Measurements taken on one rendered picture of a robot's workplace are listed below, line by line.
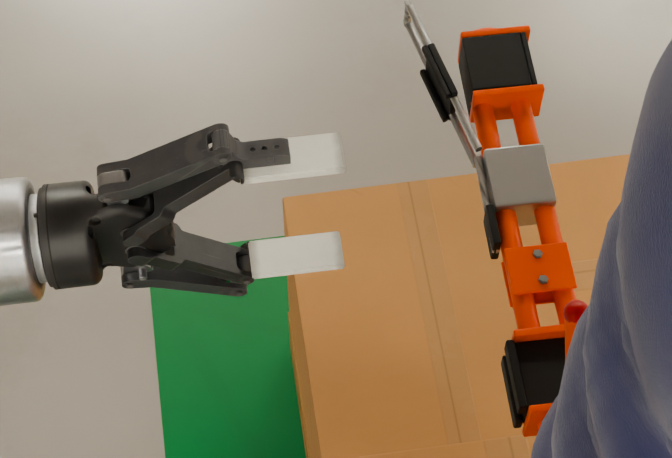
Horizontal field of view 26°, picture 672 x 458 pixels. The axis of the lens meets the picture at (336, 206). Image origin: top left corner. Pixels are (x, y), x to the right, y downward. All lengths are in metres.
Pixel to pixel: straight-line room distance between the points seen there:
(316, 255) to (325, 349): 1.04
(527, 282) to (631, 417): 0.70
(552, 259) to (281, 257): 0.39
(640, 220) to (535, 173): 0.86
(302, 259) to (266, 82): 1.97
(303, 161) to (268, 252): 0.14
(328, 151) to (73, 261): 0.19
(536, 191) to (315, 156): 0.50
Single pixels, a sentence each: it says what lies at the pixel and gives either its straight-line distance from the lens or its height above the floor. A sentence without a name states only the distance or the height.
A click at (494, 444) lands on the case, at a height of 0.94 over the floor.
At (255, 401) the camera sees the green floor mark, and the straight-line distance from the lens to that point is 2.70.
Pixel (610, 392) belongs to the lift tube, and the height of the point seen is 1.83.
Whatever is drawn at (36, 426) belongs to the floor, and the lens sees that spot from 2.73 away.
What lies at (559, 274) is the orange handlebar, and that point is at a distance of 1.41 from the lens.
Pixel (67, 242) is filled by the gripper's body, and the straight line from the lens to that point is 1.01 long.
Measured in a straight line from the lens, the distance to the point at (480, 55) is 1.53.
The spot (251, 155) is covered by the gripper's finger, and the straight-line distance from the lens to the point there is 0.97.
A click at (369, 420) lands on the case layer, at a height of 0.54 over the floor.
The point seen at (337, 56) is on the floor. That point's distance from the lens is 3.09.
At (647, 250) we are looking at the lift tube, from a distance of 0.60.
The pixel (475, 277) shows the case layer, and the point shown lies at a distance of 2.20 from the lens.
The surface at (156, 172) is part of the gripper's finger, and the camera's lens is 0.97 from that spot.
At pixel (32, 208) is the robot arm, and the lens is 1.03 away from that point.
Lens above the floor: 2.48
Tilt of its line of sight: 59 degrees down
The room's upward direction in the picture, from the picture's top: straight up
